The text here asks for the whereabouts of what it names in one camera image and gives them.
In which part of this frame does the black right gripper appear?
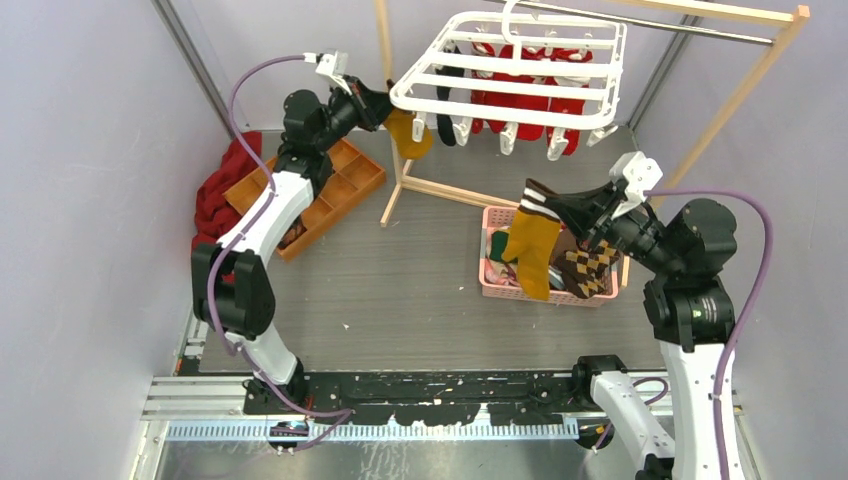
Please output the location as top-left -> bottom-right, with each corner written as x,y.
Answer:
546,174 -> 679,272

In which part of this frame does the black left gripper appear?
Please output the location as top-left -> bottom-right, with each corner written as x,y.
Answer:
315,76 -> 400,154

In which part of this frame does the brown yellow argyle sock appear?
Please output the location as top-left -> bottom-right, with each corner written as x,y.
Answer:
552,241 -> 621,299

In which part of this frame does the black sock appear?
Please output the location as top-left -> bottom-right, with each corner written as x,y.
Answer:
434,43 -> 465,147

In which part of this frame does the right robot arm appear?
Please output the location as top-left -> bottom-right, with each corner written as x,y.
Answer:
541,182 -> 748,479

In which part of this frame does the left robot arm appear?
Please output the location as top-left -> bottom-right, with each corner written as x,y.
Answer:
191,76 -> 394,414

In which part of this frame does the white clip sock hanger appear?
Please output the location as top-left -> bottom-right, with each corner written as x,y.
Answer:
390,1 -> 628,161

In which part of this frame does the metal hanger rod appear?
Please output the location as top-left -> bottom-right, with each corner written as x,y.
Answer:
516,1 -> 775,47

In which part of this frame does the orange wooden compartment tray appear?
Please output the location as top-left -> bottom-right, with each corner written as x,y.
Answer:
223,137 -> 388,263

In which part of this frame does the green sock in basket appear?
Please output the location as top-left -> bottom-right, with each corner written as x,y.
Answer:
487,229 -> 509,263

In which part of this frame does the pink laundry basket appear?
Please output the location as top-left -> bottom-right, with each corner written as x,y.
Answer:
478,206 -> 631,307

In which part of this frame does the red santa christmas sock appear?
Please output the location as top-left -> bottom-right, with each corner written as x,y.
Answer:
483,45 -> 527,134

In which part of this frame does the red cloth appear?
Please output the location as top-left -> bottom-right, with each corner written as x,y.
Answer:
191,139 -> 257,249

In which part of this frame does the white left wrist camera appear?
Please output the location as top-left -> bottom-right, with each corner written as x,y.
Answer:
303,50 -> 352,96

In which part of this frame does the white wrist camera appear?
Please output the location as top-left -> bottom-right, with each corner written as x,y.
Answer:
303,50 -> 352,96
609,151 -> 663,219

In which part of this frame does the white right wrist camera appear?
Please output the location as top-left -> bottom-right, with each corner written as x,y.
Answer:
609,151 -> 663,219

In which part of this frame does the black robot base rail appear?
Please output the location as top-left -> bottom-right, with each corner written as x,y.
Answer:
241,369 -> 624,429

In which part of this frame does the wooden clothes rack frame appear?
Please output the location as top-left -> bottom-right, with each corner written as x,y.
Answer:
374,0 -> 814,230

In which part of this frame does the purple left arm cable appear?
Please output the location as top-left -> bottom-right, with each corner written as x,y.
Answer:
205,54 -> 352,452

